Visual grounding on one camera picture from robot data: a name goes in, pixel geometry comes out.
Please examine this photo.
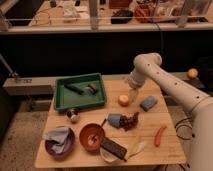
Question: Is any white small bowl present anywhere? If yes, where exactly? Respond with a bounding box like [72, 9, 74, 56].
[100, 148, 117, 163]

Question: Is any red bowl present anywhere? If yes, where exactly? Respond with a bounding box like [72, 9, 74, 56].
[79, 123, 105, 152]

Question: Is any black rectangular remote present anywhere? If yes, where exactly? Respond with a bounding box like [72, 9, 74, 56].
[101, 137, 127, 160]

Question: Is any blue cup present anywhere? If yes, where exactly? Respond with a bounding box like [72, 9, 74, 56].
[107, 114, 121, 128]

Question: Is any black bag on shelf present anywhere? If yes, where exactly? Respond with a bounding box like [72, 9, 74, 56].
[111, 9, 133, 24]

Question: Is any orange carrot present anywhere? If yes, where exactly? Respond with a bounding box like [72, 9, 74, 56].
[154, 125, 167, 147]

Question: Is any orange ball on ledge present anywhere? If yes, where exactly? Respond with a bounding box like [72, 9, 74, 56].
[187, 68, 198, 79]

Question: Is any yellow orange apple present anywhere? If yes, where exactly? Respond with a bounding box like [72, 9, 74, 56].
[118, 95, 130, 107]

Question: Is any green plastic tray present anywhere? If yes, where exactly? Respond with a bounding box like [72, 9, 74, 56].
[54, 73, 107, 111]

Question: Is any blue sponge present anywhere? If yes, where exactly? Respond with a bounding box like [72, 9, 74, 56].
[140, 96, 158, 111]

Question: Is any blue grey cloth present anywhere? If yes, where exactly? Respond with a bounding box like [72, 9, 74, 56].
[43, 126, 70, 154]

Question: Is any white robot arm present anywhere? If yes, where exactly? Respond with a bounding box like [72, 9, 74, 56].
[127, 53, 213, 171]

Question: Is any purple bowl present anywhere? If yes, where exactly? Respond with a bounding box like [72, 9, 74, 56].
[43, 126, 75, 158]

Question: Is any brown grey toy in tray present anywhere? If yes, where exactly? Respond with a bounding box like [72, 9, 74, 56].
[84, 84, 98, 95]

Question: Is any spoon in red bowl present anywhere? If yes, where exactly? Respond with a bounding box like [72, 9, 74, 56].
[91, 118, 107, 143]

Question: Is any dark green cucumber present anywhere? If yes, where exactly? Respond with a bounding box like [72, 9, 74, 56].
[64, 84, 84, 95]

